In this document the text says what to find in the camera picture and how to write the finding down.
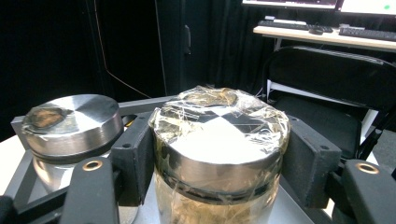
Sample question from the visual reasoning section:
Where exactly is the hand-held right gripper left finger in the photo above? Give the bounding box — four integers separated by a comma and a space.
109, 111, 156, 208

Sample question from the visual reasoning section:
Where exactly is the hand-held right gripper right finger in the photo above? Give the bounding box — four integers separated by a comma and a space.
279, 114, 344, 210

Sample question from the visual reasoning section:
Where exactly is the clear jar with metal lid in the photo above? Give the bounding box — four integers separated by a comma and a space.
21, 93, 125, 194

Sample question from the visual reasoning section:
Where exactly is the tape-wrapped jar with metal lid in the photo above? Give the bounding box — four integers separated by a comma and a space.
148, 85, 292, 224

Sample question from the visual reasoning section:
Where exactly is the black folding chair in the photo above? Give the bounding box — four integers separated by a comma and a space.
261, 45, 396, 164

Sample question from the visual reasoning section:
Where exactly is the black metal stand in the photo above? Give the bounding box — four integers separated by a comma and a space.
154, 0, 192, 98

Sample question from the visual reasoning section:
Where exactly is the white-framed desk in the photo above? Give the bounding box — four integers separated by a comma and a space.
252, 25, 396, 135

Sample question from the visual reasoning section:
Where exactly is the black computer mouse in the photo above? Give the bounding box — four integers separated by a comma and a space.
307, 26, 325, 36

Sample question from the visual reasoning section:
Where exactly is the black keyboard with white box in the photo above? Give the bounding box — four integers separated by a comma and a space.
257, 15, 334, 34

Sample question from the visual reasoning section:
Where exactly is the computer monitor with green dot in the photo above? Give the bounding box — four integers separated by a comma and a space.
338, 0, 396, 17

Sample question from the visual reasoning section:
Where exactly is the thin cable on curtain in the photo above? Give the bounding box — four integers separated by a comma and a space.
92, 0, 152, 100

